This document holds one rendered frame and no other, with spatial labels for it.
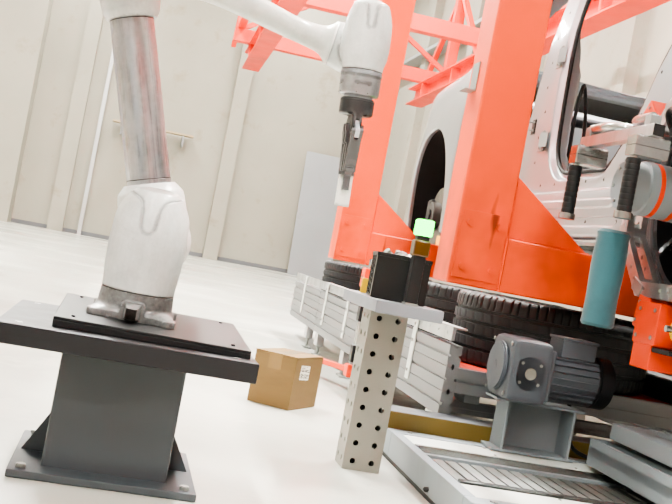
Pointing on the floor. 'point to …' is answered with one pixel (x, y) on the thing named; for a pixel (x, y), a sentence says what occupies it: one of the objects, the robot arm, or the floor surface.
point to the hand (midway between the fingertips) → (343, 190)
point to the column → (370, 391)
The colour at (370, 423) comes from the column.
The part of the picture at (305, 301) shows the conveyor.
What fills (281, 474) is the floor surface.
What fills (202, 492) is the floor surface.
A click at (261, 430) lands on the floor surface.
